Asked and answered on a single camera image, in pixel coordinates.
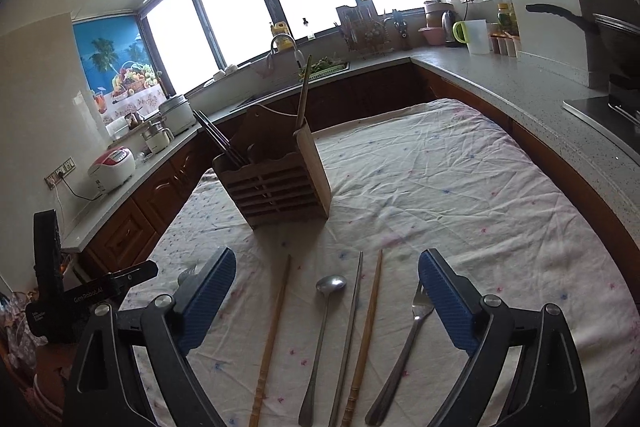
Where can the wall power outlet strip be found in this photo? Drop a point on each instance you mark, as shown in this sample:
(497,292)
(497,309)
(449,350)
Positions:
(60,173)

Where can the wooden lower cabinets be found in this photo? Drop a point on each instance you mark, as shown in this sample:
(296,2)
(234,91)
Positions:
(125,227)

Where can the dark teapot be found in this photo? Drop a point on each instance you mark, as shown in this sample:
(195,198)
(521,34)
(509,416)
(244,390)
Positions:
(134,119)

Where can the black wok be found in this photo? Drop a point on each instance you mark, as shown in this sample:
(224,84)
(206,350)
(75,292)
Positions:
(615,42)

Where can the small soap dispenser bottle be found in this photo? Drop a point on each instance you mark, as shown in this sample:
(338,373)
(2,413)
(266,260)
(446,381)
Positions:
(309,32)

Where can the metal chopstick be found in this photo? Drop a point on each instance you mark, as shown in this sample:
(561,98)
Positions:
(350,322)
(215,140)
(224,133)
(218,134)

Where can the dark kitchen tool holder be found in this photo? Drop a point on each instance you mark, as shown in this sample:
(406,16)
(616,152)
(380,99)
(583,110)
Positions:
(401,32)

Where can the blue fruit wall poster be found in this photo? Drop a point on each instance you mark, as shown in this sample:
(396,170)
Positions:
(115,67)

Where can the yellow bottle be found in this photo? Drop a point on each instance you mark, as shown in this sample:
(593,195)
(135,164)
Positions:
(280,31)

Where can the white and red rice cooker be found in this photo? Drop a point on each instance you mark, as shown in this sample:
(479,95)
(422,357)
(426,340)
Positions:
(112,169)

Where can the chrome kitchen faucet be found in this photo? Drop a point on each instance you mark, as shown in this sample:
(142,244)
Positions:
(296,54)

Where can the white bowls on sill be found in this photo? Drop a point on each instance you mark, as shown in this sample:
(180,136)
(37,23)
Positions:
(222,74)

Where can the wooden chopstick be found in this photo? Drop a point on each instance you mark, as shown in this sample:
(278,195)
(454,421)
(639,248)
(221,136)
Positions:
(272,337)
(367,327)
(305,82)
(301,99)

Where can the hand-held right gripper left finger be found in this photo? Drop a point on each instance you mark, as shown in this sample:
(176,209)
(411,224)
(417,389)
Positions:
(205,307)

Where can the steel electric kettle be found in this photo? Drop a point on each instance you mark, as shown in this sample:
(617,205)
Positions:
(448,22)

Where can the steel spoon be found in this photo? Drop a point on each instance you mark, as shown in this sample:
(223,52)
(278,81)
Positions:
(331,284)

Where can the grey kitchen countertop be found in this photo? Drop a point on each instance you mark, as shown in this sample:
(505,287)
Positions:
(500,77)

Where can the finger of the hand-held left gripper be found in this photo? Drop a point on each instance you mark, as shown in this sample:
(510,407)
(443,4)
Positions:
(47,252)
(137,274)

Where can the stacked pink bowls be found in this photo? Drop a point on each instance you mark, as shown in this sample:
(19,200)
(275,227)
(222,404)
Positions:
(431,34)

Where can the green vegetables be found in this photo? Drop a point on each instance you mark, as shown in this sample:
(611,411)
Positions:
(322,66)

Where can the gas stove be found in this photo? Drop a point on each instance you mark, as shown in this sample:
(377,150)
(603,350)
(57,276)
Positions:
(605,112)

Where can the wooden utensil holder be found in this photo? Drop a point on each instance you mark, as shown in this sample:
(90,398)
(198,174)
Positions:
(280,192)

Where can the steel fork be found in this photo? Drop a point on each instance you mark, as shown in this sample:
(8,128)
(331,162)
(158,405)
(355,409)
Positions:
(400,367)
(186,276)

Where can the white floral tablecloth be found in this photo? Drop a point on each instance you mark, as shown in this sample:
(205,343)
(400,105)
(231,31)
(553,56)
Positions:
(450,187)

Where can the small white blender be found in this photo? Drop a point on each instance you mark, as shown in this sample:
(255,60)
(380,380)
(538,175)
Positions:
(157,139)

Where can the kitchen sink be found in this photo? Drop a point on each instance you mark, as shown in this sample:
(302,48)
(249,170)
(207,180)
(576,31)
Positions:
(260,94)

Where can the cooking oil bottle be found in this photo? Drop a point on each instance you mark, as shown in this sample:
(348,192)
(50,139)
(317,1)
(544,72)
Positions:
(506,19)

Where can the dish rack with knives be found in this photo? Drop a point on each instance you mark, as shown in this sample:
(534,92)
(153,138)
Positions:
(362,29)

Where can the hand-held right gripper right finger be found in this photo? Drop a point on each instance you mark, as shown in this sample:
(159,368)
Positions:
(447,302)

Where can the large white electric pot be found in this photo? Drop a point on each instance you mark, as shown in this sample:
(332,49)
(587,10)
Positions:
(176,114)

